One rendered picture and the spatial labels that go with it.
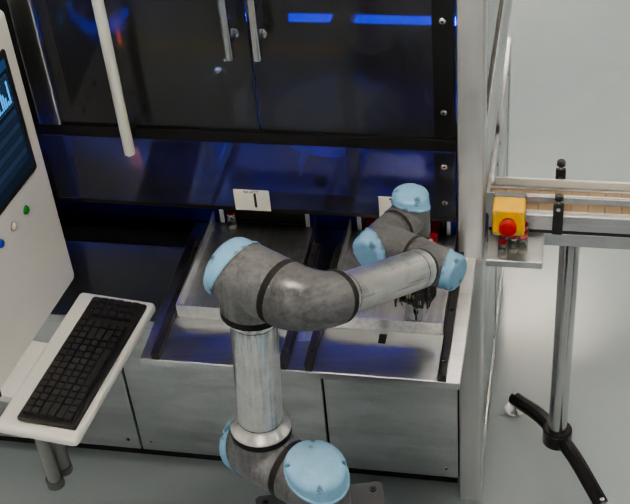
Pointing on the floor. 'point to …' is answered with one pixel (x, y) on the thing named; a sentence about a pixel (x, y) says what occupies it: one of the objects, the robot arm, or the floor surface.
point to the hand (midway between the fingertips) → (416, 315)
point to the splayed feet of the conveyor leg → (518, 404)
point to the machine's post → (472, 228)
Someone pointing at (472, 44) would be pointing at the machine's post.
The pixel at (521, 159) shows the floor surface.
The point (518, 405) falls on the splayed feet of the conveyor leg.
